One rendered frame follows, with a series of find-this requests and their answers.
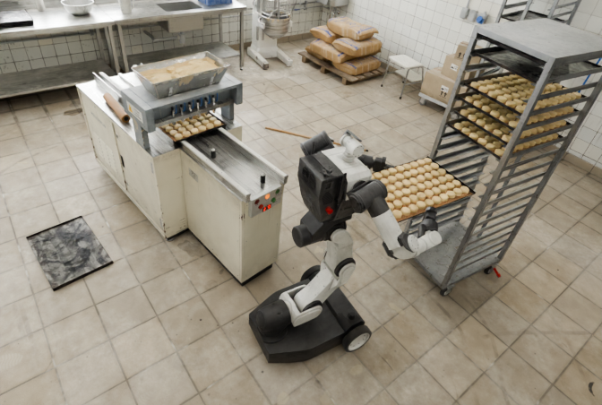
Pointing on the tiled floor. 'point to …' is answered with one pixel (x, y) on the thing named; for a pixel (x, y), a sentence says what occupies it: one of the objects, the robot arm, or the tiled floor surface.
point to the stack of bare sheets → (68, 252)
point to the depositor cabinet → (141, 159)
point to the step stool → (406, 70)
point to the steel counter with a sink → (81, 73)
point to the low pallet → (339, 70)
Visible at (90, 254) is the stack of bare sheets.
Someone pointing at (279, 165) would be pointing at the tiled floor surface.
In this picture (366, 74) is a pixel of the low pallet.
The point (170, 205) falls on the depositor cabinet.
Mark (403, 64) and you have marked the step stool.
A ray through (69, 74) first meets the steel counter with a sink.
